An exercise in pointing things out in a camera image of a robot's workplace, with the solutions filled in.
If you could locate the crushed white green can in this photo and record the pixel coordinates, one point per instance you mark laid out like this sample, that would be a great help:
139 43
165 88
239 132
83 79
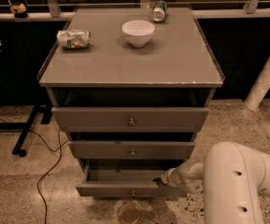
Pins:
74 39

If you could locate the grey middle drawer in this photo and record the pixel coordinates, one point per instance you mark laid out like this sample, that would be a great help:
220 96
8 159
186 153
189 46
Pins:
136 150

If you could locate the grey bottom drawer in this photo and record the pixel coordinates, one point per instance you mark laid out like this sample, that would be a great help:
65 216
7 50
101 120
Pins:
127 178

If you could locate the yellow black object on ledge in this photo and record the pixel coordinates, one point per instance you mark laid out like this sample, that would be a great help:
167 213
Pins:
19 11

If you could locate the grey drawer cabinet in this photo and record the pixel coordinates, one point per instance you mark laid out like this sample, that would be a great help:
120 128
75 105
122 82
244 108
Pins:
175 69

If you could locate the metal window railing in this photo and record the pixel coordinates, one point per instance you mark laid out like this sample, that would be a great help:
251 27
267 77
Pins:
59 6

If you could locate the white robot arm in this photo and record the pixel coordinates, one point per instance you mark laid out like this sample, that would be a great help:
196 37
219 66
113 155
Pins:
232 177

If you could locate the white diagonal pipe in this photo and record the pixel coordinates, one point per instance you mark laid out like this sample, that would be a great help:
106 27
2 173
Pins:
259 89

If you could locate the grey drawer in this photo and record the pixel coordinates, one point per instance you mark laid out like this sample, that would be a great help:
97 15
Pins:
130 119
127 178
136 150

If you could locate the black desk leg frame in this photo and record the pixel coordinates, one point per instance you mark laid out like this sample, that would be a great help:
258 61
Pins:
24 127

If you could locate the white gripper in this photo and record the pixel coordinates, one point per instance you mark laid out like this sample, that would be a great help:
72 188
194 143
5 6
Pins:
174 177

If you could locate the grey top drawer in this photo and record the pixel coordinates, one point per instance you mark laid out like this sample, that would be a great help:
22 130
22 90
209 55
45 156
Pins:
130 119

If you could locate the green soda can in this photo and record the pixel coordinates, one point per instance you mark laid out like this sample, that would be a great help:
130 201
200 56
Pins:
158 11

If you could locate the white ceramic bowl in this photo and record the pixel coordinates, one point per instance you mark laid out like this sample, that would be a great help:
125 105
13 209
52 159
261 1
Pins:
138 33

